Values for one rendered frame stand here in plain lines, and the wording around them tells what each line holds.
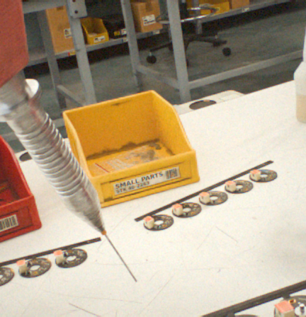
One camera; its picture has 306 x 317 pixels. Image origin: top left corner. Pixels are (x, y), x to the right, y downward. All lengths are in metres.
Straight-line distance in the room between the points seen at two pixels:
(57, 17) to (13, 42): 4.15
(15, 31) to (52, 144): 0.04
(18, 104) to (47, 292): 0.28
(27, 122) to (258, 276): 0.27
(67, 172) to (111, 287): 0.25
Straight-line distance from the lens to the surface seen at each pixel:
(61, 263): 0.46
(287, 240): 0.45
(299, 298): 0.29
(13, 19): 0.16
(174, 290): 0.41
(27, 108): 0.17
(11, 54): 0.16
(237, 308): 0.28
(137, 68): 3.39
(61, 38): 4.33
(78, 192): 0.19
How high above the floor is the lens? 0.99
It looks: 23 degrees down
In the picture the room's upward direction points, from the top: 10 degrees counter-clockwise
